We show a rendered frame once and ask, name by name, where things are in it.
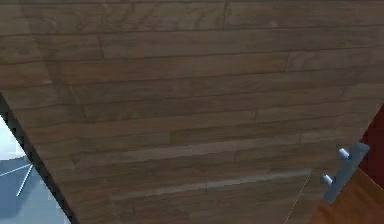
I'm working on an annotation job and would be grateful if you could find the brown wooden room door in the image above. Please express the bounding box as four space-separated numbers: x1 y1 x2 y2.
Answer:
0 0 384 224

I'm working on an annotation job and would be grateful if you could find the grey metal door handle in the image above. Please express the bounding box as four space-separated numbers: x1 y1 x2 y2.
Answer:
320 141 372 205

